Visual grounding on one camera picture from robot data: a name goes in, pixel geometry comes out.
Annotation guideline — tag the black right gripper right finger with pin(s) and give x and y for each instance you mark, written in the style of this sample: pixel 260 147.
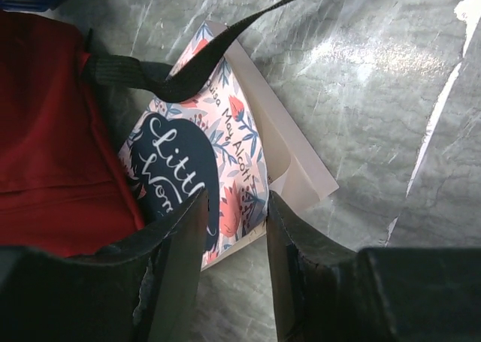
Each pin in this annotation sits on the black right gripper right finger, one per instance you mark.
pixel 323 291

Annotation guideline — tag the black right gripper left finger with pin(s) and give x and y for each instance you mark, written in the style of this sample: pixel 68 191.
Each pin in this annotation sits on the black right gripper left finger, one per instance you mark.
pixel 141 288

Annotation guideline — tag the red backpack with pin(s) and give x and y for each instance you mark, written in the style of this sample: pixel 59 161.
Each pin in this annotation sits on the red backpack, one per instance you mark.
pixel 62 185

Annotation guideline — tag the Little Women book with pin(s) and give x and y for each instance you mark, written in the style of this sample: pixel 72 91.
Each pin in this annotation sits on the Little Women book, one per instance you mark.
pixel 236 140

